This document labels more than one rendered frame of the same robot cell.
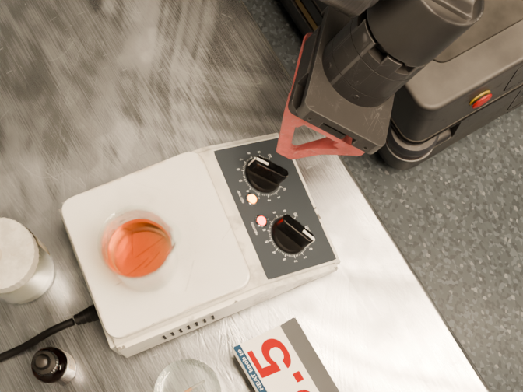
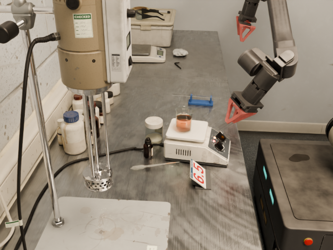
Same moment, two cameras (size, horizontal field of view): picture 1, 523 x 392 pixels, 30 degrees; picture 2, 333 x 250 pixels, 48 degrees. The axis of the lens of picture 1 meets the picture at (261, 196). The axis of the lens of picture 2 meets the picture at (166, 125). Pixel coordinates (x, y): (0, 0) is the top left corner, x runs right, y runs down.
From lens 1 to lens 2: 0.85 m
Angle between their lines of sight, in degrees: 49
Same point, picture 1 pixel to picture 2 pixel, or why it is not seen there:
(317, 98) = (237, 93)
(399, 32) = (257, 76)
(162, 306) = (180, 136)
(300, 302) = (213, 169)
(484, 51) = (313, 222)
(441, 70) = (296, 220)
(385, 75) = (252, 89)
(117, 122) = not seen: hidden behind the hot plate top
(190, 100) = not seen: hidden behind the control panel
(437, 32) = (265, 75)
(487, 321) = not seen: outside the picture
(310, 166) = (233, 152)
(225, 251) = (201, 134)
